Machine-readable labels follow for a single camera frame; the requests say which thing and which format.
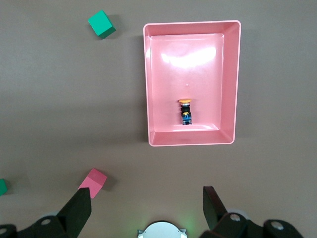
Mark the pink foam cube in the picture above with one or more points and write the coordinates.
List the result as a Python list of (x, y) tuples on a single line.
[(95, 181)]

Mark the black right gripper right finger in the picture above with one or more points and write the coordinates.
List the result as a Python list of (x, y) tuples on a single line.
[(218, 218)]

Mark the pink plastic tray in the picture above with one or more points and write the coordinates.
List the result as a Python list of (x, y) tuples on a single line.
[(185, 62)]

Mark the brown table cover mat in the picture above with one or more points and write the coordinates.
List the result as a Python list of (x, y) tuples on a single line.
[(49, 99)]

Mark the green foam cube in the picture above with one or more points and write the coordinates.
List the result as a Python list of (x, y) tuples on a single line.
[(100, 24), (2, 187)]

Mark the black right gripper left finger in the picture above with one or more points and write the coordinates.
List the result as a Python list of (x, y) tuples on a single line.
[(74, 213)]

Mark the orange capped push button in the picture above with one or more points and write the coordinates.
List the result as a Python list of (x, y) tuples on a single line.
[(186, 116)]

